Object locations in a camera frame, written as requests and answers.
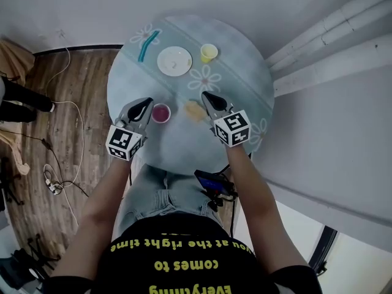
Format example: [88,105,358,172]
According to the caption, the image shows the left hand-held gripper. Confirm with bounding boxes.
[105,97,154,162]

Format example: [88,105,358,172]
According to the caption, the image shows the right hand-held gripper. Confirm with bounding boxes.
[201,91,252,148]

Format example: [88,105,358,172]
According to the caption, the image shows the tan bread piece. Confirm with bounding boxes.
[183,99,206,123]

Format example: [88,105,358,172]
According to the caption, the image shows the red plastic cup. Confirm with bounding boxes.
[151,103,172,124]

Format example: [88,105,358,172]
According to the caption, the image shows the yellow paper cup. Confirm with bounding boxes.
[200,43,219,64]

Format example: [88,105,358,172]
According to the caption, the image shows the person's left forearm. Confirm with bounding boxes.
[80,155,133,226]

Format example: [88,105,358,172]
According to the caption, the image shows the person's right forearm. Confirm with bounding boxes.
[224,144,284,247]

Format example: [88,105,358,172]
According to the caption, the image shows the round table with light-blue cloth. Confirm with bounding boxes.
[107,14,275,176]

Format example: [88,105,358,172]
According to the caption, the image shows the white round plate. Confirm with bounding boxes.
[156,45,194,77]

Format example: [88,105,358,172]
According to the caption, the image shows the teal curved brush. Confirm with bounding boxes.
[137,29,162,64]

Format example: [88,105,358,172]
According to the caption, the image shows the black device with blue screen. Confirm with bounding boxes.
[194,169,239,211]

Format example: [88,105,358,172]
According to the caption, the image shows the person's grey jeans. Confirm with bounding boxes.
[117,163,225,237]

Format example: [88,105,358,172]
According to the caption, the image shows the white power strip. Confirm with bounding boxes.
[44,178,64,196]

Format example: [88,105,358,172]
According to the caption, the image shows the beige crumpled cloth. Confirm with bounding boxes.
[0,129,31,178]

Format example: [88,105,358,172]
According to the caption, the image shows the beige cloth-covered furniture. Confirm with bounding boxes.
[0,39,36,80]

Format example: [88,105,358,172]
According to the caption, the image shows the person's black printed shirt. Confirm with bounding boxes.
[45,212,323,294]

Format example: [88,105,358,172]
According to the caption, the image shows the black tripod stand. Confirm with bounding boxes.
[0,233,61,291]

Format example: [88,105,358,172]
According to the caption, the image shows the white floor cable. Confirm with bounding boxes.
[42,35,85,226]

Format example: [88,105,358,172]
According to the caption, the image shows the black floor cables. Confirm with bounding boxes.
[0,127,90,198]

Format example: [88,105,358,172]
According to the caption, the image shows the black cable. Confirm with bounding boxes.
[219,151,254,239]

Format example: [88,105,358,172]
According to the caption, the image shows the thick white wall pipe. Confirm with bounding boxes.
[272,34,392,97]

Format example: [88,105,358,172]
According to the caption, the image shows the thin white wall pipe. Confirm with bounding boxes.
[265,0,392,67]
[268,0,392,75]

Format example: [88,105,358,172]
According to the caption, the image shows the black window frame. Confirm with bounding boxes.
[307,225,339,277]

